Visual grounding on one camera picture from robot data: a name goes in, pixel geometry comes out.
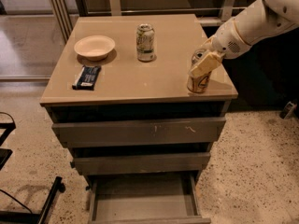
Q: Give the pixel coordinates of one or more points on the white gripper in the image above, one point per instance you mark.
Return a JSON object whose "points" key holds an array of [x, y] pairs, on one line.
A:
{"points": [[228, 39]]}

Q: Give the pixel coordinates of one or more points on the orange soda can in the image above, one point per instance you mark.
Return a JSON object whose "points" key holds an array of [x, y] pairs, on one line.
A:
{"points": [[198, 84]]}

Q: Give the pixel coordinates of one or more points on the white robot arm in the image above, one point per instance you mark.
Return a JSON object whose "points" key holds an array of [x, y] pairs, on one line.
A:
{"points": [[260, 20]]}

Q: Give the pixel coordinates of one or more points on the green white soda can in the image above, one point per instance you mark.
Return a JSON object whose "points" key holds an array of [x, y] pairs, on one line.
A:
{"points": [[145, 42]]}

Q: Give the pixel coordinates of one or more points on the top grey drawer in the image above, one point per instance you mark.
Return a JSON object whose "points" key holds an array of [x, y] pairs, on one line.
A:
{"points": [[139, 132]]}

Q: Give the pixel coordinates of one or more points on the grey drawer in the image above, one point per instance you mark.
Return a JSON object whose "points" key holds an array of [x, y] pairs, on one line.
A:
{"points": [[141, 164], [167, 198], [139, 132]]}

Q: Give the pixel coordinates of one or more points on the grey drawer cabinet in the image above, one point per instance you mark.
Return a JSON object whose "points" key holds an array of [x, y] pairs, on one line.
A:
{"points": [[127, 89]]}

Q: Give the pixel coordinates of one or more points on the middle grey drawer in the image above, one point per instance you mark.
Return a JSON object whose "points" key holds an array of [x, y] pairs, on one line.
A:
{"points": [[141, 164]]}

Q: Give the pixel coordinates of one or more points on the bottom grey drawer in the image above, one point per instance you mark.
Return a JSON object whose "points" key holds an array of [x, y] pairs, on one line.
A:
{"points": [[167, 198]]}

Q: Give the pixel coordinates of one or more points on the white paper bowl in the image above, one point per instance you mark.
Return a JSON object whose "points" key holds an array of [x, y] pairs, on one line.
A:
{"points": [[94, 47]]}

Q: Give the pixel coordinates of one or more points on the dark blue snack packet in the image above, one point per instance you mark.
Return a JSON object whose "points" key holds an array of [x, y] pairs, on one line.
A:
{"points": [[87, 78]]}

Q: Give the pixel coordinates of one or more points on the small grey floor bracket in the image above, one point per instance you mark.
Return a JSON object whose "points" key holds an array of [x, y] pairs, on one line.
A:
{"points": [[288, 109]]}

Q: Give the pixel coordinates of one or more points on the metal window rail frame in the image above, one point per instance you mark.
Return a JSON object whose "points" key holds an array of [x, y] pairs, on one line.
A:
{"points": [[211, 12]]}

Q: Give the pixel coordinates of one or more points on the black chair frame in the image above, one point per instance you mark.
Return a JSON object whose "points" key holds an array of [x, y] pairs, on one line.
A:
{"points": [[8, 128]]}

